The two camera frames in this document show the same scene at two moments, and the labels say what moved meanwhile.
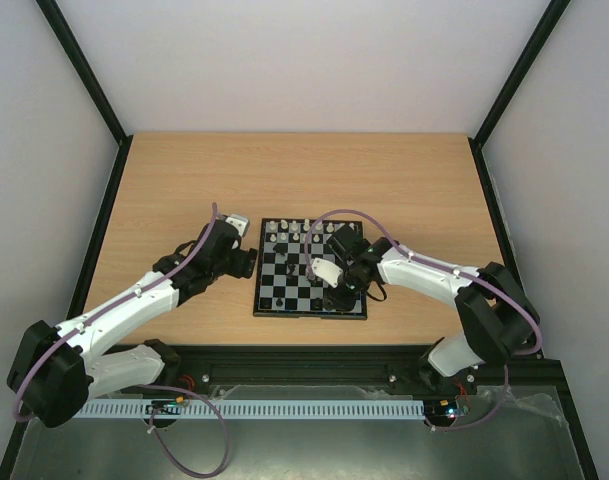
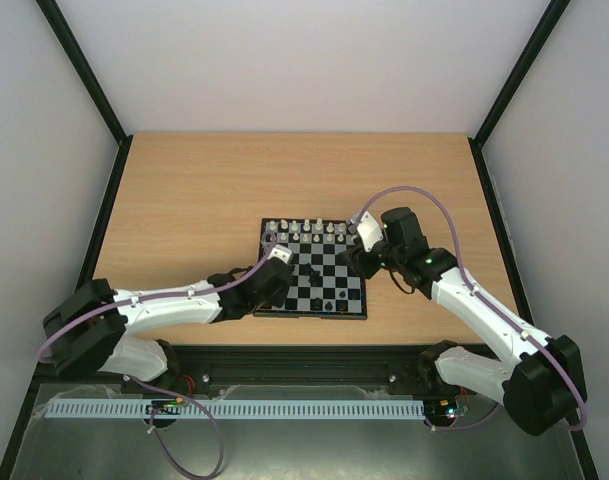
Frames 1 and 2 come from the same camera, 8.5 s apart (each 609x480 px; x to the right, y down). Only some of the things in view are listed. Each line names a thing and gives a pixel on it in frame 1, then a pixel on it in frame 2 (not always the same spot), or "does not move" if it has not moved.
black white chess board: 286,284 does not move
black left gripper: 245,264 -> 279,298
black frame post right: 547,22 does not move
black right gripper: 340,293 -> 359,258
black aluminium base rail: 200,367 does not move
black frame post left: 94,84 does not move
